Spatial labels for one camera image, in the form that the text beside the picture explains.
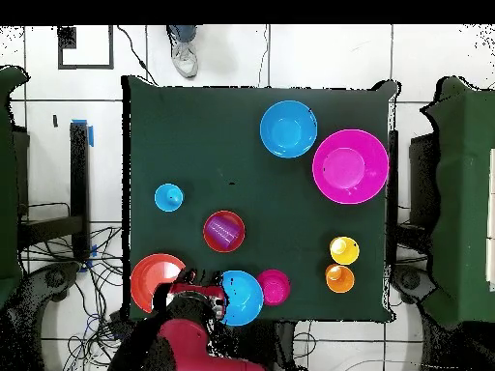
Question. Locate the green-clothed side table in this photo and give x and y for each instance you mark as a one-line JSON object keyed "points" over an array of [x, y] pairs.
{"points": [[7, 174], [464, 193]]}

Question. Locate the purple plastic cup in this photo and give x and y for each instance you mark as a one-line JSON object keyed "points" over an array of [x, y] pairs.
{"points": [[222, 230]]}

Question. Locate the black square floor frame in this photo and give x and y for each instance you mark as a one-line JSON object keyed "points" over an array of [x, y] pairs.
{"points": [[66, 38]]}

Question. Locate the small magenta plastic bowl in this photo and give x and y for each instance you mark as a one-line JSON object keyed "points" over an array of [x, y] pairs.
{"points": [[274, 288]]}

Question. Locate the person's leg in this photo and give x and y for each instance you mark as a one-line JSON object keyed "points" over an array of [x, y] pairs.
{"points": [[185, 58]]}

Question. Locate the blue plastic bowl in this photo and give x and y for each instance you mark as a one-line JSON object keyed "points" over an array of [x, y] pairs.
{"points": [[243, 297], [288, 129]]}

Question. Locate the blue tape strip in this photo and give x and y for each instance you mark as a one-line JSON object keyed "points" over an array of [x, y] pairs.
{"points": [[91, 137]]}

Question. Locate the orange plastic cup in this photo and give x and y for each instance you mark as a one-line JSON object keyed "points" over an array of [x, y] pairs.
{"points": [[342, 280]]}

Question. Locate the dark green table cloth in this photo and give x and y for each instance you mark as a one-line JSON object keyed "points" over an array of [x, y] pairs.
{"points": [[216, 147]]}

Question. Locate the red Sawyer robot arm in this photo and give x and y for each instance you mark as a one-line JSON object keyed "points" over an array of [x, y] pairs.
{"points": [[185, 344]]}

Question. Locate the large orange-red plastic bowl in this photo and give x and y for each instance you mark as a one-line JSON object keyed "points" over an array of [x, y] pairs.
{"points": [[151, 278]]}

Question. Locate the grey stand base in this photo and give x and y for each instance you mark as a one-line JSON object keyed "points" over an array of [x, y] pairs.
{"points": [[410, 280], [54, 278]]}

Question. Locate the large pink plastic bowl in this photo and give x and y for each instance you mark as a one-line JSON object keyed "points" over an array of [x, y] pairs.
{"points": [[350, 166]]}

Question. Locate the blue plastic cup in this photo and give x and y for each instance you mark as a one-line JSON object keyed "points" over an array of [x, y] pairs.
{"points": [[169, 197]]}

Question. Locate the yellow plastic cup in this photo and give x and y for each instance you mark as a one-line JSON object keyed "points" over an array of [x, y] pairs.
{"points": [[346, 253]]}

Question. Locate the small red plastic bowl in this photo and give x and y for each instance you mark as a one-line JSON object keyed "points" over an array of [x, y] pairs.
{"points": [[223, 249]]}

